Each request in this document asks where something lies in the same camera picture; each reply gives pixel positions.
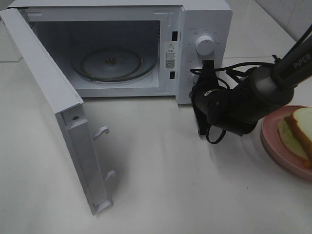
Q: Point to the white microwave door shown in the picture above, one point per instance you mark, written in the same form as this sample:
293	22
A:
62	104

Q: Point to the white bread sandwich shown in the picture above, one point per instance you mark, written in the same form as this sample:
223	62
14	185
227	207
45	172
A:
295	131

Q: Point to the white microwave oven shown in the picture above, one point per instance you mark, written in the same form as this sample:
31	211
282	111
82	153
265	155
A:
67	28

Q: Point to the white upper microwave knob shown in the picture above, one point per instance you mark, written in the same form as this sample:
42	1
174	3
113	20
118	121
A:
205	45

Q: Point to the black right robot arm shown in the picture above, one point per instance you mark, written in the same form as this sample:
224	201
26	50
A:
236	97

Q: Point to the glass microwave turntable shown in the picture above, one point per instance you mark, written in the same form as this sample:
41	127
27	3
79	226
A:
115	64

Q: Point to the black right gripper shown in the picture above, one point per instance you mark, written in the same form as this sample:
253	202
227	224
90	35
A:
211	105

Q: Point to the pink round plate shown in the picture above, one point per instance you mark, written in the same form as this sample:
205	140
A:
276	149

